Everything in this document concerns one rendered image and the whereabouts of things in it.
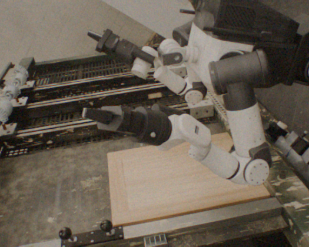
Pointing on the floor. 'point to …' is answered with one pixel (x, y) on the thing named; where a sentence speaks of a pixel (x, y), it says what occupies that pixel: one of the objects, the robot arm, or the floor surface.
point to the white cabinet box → (156, 13)
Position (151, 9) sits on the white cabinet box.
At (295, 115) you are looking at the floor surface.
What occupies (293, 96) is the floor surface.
